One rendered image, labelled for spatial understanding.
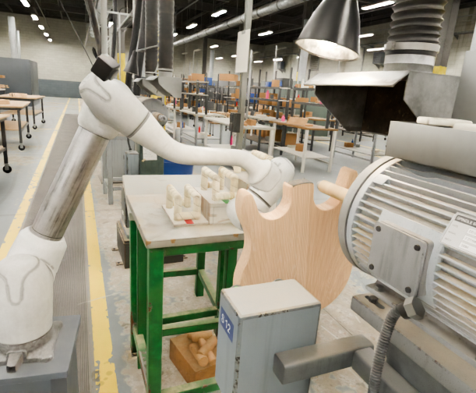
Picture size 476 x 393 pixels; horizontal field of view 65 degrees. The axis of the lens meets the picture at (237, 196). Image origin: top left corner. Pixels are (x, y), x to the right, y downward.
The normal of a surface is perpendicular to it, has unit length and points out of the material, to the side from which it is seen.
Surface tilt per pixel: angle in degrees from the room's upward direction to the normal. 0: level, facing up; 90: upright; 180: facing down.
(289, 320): 90
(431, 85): 90
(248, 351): 90
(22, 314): 88
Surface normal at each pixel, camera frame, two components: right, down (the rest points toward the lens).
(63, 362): 0.07, -0.96
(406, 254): -0.92, 0.04
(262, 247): 0.38, 0.32
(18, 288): 0.43, -0.07
